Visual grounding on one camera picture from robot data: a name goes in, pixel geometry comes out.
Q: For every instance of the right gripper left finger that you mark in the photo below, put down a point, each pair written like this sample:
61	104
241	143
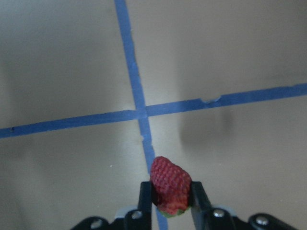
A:
145	206

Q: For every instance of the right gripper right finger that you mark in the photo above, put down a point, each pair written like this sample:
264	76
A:
201	208

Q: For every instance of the strawberry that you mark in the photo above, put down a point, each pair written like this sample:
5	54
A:
172	186

